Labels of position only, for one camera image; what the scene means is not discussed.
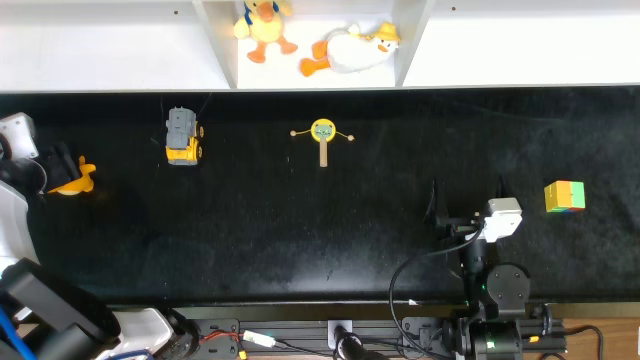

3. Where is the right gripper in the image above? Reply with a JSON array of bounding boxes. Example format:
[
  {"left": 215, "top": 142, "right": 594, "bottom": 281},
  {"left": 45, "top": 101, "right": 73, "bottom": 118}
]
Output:
[{"left": 423, "top": 174, "right": 510, "bottom": 240}]

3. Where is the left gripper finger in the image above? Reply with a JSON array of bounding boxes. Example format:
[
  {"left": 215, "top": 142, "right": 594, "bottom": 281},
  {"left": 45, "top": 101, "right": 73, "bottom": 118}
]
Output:
[{"left": 41, "top": 141, "right": 83, "bottom": 193}]

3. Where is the orange toy dinosaur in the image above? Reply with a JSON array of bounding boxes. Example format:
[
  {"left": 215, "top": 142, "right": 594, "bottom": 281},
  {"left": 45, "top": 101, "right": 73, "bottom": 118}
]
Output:
[{"left": 47, "top": 155, "right": 98, "bottom": 197}]

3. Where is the grey and yellow toy truck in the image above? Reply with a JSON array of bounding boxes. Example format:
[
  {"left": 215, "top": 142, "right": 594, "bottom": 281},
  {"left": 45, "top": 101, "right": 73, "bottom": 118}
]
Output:
[{"left": 164, "top": 106, "right": 206, "bottom": 167}]

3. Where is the many-coloured puzzle cube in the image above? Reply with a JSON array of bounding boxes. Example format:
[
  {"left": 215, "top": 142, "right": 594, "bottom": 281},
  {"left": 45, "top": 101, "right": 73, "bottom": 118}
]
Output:
[{"left": 543, "top": 179, "right": 587, "bottom": 215}]

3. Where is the white shelf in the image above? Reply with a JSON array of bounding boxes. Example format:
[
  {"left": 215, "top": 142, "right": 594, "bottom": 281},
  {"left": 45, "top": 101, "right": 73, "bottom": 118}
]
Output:
[{"left": 0, "top": 0, "right": 640, "bottom": 94}]

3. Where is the yellow wooden rattle drum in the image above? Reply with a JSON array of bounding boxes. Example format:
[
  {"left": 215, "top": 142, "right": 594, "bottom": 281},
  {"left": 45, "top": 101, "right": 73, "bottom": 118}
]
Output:
[{"left": 289, "top": 117, "right": 356, "bottom": 169}]

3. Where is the white plush duck, yellow hat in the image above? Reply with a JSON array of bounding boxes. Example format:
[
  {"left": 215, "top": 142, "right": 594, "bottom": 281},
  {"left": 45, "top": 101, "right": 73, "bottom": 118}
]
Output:
[{"left": 299, "top": 21, "right": 403, "bottom": 78}]

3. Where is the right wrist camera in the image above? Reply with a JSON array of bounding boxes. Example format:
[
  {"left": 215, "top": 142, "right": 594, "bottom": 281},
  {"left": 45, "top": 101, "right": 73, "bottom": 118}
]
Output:
[{"left": 478, "top": 196, "right": 524, "bottom": 244}]

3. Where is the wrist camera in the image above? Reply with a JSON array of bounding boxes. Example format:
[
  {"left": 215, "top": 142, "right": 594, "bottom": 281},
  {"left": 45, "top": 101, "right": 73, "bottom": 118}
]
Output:
[
  {"left": 478, "top": 196, "right": 524, "bottom": 244},
  {"left": 0, "top": 111, "right": 41, "bottom": 161}
]

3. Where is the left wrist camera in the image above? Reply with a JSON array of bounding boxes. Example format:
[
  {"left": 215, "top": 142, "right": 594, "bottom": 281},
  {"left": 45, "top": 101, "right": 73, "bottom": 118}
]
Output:
[{"left": 0, "top": 111, "right": 41, "bottom": 161}]

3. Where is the black cable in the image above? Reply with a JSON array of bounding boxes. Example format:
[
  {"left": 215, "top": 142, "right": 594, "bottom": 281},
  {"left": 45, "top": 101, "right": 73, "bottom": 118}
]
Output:
[{"left": 388, "top": 222, "right": 487, "bottom": 360}]

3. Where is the blue cable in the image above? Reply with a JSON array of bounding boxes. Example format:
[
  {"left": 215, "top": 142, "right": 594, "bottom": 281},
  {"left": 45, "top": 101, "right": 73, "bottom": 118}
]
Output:
[{"left": 0, "top": 303, "right": 151, "bottom": 360}]

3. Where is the mounting rail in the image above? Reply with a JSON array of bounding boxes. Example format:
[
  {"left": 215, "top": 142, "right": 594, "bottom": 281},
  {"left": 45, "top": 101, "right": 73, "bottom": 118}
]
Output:
[{"left": 174, "top": 301, "right": 607, "bottom": 360}]

